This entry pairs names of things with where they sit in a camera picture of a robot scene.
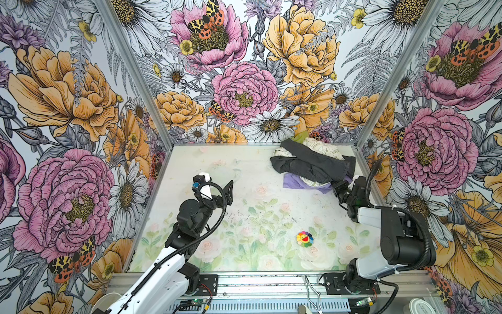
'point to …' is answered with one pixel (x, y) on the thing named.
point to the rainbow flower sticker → (304, 239)
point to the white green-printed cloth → (320, 146)
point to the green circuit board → (199, 301)
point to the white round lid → (420, 306)
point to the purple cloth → (291, 181)
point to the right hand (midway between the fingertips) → (329, 184)
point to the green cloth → (300, 137)
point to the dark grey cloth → (309, 165)
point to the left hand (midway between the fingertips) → (222, 185)
